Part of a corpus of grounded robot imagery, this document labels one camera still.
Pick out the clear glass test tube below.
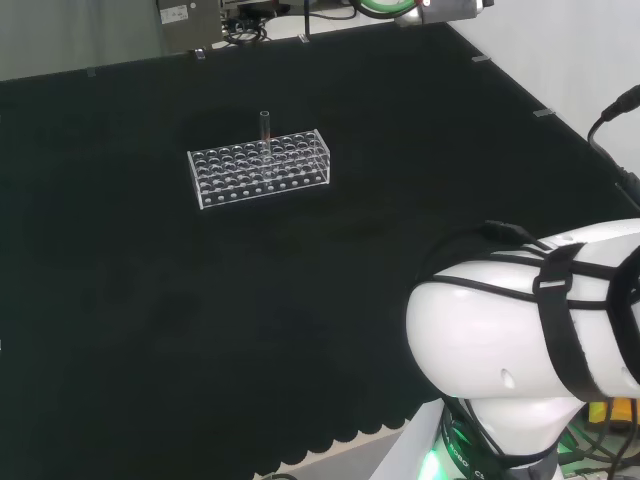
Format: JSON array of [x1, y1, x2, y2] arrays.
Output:
[[258, 110, 276, 182]]

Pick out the clear plastic test tube rack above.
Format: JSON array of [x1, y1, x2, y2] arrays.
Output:
[[186, 128, 333, 212]]

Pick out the black bench cloth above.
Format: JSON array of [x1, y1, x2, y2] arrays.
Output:
[[0, 21, 640, 480]]

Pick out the grey metal box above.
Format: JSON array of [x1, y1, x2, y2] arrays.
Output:
[[156, 0, 224, 54]]

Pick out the black coiled cable bundle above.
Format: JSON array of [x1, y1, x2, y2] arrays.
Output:
[[221, 16, 272, 47]]

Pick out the black cable with barrel plug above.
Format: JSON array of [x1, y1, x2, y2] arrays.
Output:
[[586, 83, 640, 204]]

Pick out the black base cables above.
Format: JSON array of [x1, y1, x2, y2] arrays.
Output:
[[549, 397, 640, 480]]

